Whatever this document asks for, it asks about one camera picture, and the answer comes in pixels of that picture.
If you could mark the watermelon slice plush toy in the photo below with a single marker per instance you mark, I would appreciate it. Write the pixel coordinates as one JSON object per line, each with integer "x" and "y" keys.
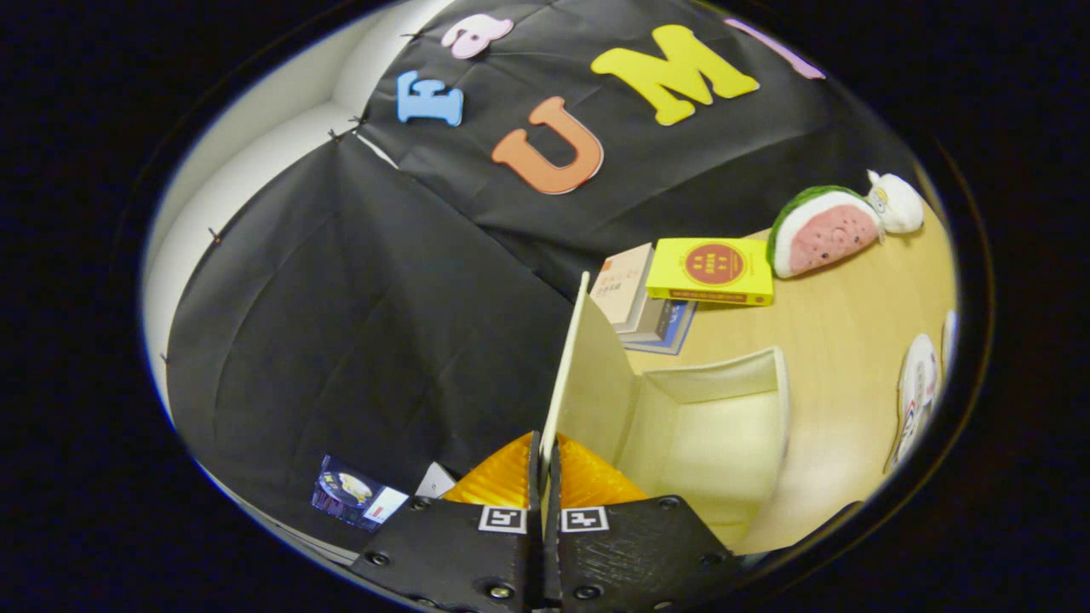
{"x": 822, "y": 234}

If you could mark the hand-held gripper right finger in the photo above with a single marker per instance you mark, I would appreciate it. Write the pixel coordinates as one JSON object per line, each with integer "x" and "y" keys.
{"x": 639, "y": 553}

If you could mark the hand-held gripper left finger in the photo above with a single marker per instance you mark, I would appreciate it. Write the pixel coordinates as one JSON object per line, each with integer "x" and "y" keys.
{"x": 451, "y": 553}

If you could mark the white canvas shoe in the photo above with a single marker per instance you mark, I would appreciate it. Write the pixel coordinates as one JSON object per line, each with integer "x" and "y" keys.
{"x": 949, "y": 334}
{"x": 913, "y": 400}

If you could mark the beige cover book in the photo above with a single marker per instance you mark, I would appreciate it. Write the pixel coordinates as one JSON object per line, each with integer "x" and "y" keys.
{"x": 622, "y": 285}

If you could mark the yellow book with red circle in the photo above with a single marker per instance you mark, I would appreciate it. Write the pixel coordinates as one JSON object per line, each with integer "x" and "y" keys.
{"x": 711, "y": 268}

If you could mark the cream storage box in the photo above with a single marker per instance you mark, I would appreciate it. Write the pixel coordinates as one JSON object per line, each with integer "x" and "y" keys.
{"x": 715, "y": 434}

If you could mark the white plush toy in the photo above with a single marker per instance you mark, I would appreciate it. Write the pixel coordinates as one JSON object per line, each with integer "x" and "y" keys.
{"x": 898, "y": 204}

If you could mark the dark blue printed card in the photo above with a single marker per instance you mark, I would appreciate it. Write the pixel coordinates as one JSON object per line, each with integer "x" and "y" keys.
{"x": 349, "y": 494}

